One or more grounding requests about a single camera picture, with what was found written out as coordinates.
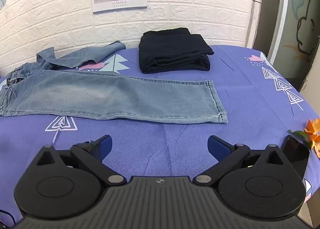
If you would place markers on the orange peel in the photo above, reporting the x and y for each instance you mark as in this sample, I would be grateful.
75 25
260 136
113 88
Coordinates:
315 136

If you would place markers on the light blue denim pants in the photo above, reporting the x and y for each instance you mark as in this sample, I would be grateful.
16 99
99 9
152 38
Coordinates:
100 96

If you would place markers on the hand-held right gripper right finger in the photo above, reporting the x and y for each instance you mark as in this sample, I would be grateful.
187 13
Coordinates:
217 147

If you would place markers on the cartoon printed door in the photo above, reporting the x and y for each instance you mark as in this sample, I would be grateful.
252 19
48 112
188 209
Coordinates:
297 21

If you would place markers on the green leaf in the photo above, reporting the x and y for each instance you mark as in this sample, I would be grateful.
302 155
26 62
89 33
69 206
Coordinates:
301 134

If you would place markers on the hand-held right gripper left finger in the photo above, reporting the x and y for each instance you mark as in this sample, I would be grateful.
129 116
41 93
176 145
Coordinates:
103 147

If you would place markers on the folded black pants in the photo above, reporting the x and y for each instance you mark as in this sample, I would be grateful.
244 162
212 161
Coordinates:
172 51

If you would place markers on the purple printed bedsheet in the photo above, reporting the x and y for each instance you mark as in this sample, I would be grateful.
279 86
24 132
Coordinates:
250 94

